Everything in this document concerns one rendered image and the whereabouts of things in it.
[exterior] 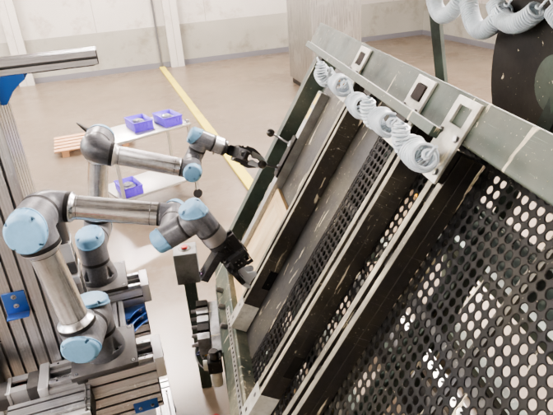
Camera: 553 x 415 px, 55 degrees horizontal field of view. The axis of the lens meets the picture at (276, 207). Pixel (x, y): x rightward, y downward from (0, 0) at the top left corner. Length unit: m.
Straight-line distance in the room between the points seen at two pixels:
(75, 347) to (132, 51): 11.16
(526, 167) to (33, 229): 1.22
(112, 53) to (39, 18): 1.56
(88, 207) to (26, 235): 0.21
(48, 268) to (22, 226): 0.16
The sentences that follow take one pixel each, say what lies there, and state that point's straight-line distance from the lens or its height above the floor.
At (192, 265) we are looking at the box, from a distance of 2.74.
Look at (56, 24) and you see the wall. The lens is 12.59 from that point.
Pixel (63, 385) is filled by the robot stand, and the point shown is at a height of 0.98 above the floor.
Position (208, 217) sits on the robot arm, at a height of 1.60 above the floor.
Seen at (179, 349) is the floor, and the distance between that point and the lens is 3.58.
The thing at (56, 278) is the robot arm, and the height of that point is 1.46.
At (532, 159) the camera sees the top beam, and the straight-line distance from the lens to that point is 1.02.
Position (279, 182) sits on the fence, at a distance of 2.37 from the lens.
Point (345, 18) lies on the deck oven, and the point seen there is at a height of 1.20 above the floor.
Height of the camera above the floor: 2.28
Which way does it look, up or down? 26 degrees down
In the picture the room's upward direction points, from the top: 4 degrees counter-clockwise
